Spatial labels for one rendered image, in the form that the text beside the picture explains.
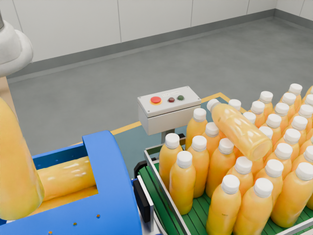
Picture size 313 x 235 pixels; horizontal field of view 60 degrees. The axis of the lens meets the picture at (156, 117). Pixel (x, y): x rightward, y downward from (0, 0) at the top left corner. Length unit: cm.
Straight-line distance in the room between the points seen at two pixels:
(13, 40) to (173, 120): 65
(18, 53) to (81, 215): 78
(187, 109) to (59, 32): 275
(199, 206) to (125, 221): 38
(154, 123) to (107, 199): 43
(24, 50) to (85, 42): 249
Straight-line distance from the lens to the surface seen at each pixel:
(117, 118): 264
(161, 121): 92
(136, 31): 388
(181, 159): 70
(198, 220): 86
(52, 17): 346
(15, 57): 117
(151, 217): 74
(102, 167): 55
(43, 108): 296
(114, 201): 54
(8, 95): 127
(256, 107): 92
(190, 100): 94
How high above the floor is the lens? 163
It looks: 38 degrees down
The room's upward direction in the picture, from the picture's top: straight up
